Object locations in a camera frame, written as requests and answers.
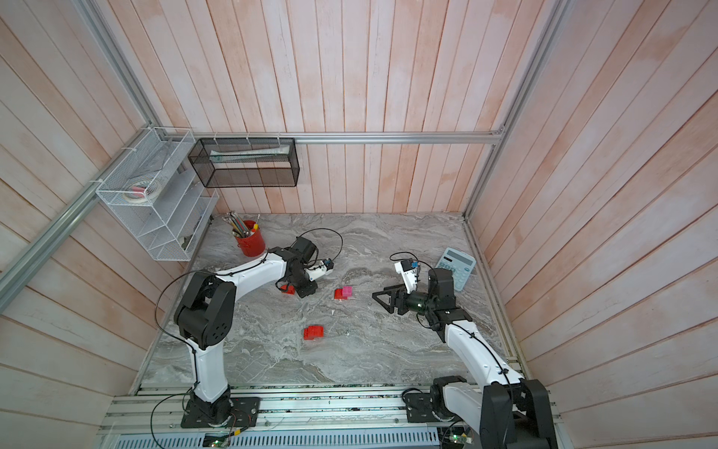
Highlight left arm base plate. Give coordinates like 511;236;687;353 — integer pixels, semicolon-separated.
181;394;261;428

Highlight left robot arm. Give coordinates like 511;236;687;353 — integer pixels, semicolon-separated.
174;236;335;427

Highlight red pen cup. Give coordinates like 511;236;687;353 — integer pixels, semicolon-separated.
235;220;267;257

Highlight tape roll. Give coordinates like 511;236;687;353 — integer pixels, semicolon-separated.
122;178;163;204

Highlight white wire shelf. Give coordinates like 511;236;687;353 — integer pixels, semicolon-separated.
96;127;219;262

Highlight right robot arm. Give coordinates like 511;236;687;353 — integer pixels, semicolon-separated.
372;259;558;448

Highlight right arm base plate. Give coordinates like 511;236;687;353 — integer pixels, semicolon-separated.
401;388;459;423

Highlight grey calculator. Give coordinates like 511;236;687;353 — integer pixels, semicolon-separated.
438;248;476;292

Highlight black mesh basket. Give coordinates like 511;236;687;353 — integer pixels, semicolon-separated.
188;137;300;189

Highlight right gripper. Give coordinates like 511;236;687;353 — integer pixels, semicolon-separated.
375;282;438;317

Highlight pens in cup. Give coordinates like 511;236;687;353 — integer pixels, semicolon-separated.
223;211;259;239

